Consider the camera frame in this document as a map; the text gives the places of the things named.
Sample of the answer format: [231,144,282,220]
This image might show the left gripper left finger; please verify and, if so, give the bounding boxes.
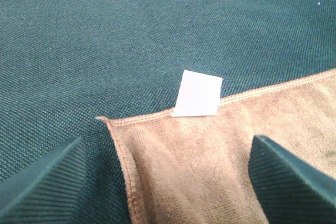
[1,137,87,223]

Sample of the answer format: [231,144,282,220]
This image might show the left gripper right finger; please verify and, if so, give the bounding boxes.
[248,135,335,223]

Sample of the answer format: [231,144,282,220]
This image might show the brown terry towel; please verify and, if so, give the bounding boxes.
[102,69,335,223]

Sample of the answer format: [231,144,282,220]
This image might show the white towel label tag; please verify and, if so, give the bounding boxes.
[172,70,223,117]

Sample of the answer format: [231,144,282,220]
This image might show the black fabric table mat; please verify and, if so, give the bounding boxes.
[1,0,335,223]

